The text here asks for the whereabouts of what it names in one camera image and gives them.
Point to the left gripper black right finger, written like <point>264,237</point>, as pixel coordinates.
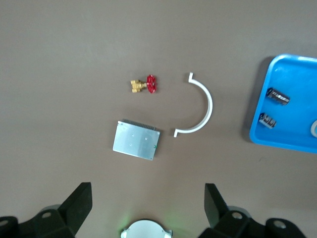
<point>220,215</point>

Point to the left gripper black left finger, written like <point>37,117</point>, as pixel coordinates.
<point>71,213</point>

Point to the short dark capacitor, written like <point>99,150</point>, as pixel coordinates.
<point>267,120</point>

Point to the blue desk bell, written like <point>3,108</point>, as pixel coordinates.
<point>314,129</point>

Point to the long dark brown capacitor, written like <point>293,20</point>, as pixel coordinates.
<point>278,96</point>

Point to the silver metal box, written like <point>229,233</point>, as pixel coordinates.
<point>136,140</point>

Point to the white curved plastic clamp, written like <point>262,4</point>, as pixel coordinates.
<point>210,105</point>

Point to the blue plastic tray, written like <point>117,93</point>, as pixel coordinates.
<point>297,81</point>

